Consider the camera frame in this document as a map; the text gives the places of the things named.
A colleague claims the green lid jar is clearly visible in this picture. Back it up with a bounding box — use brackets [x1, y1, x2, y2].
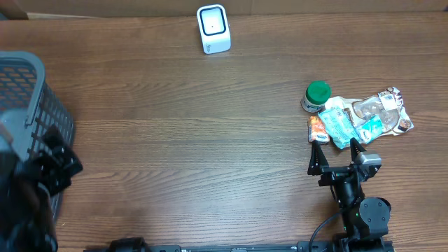
[300, 80, 332, 113]

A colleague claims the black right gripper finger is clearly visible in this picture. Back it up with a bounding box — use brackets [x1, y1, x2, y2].
[350, 138, 366, 165]
[307, 140, 329, 176]

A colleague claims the brown white snack bag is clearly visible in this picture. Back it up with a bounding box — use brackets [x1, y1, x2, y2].
[325, 87, 414, 136]

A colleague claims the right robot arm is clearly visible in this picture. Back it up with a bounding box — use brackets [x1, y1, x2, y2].
[305, 138, 394, 252]

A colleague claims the white barcode scanner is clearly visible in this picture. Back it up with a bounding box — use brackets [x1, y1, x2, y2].
[197, 4, 232, 55]

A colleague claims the teal white small carton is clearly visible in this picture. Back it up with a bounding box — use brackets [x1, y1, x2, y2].
[356, 115, 383, 144]

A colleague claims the orange small box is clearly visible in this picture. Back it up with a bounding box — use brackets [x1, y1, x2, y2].
[308, 115, 330, 144]

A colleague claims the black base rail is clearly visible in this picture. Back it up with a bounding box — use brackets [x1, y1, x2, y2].
[83, 239, 396, 252]

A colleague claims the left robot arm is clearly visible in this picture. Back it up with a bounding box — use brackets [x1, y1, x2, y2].
[1, 125, 83, 252]

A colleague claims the teal tissue pack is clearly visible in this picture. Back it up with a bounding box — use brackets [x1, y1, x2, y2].
[318, 108, 361, 150]

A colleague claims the grey plastic basket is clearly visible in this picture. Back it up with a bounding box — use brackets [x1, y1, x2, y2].
[1, 51, 75, 219]

